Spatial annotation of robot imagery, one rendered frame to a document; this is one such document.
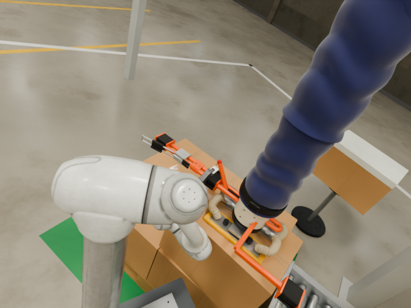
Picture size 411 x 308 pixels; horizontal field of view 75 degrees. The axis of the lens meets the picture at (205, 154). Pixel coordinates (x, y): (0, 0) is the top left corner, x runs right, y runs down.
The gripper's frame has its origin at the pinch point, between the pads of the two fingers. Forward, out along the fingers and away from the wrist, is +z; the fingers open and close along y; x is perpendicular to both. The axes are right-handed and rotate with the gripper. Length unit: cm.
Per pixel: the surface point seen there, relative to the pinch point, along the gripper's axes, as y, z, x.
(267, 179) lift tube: -26.3, -9.5, 24.8
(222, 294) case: 40, -21, 38
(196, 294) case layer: 60, -20, 28
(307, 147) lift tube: -47, -9, 30
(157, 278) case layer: 80, -20, 3
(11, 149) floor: 108, -16, -180
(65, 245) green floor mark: 108, -37, -67
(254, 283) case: 15, -21, 46
